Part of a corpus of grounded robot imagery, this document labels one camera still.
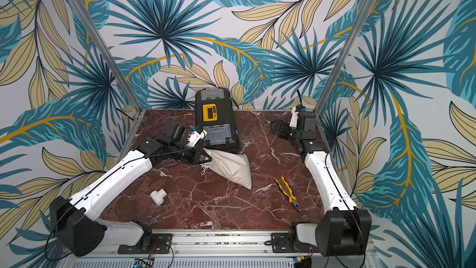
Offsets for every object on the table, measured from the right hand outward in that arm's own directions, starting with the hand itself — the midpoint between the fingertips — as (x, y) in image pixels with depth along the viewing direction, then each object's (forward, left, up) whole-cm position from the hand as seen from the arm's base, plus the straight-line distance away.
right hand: (266, 126), depth 80 cm
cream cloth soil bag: (-11, +15, -14) cm, 23 cm away
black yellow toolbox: (+15, +24, -7) cm, 29 cm away
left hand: (-15, +23, -3) cm, 28 cm away
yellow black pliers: (-23, -12, -24) cm, 35 cm away
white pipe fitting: (-21, +49, -22) cm, 57 cm away
